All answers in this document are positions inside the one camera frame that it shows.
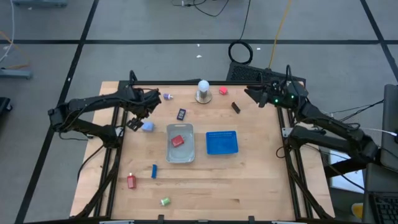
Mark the white board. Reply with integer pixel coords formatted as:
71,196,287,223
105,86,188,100
328,150,365,194

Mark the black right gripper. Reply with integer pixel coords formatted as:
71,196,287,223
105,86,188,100
244,79,282,108

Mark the black keyboard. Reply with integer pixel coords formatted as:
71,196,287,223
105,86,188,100
369,192,398,224

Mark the yellow hanging cable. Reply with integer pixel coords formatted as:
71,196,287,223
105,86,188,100
267,0,293,70

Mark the red bottle white cap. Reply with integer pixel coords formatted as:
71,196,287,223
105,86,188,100
126,172,137,190

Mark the black floor cable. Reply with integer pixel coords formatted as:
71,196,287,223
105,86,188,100
172,0,230,18

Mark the black perforated panel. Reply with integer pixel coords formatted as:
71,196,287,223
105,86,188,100
226,61,307,86

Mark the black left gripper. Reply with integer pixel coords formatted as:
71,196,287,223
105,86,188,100
126,88,162,132

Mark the grey plastic bin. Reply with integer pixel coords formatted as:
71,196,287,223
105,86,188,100
165,123,196,165

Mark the white bulb on wooden stand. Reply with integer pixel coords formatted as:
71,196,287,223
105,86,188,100
195,79,213,105

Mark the blue plastic basket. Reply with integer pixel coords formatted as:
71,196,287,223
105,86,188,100
205,130,239,156

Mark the black hanging cable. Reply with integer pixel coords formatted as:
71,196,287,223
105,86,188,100
238,0,252,43

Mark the white floor cable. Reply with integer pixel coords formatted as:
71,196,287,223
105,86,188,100
0,0,16,63

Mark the black coiled cable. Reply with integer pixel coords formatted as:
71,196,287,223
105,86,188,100
228,40,254,65

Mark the black aluminium table frame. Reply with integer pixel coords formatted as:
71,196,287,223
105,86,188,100
74,70,335,222

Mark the yellow object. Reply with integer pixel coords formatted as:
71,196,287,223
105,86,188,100
351,202,364,219

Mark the grey monitor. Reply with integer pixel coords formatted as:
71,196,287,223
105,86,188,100
379,83,398,172

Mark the black floor object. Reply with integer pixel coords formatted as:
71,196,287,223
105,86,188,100
0,96,13,122

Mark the grey floor base bar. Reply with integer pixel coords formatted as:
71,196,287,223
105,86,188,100
0,68,33,80
12,0,68,7

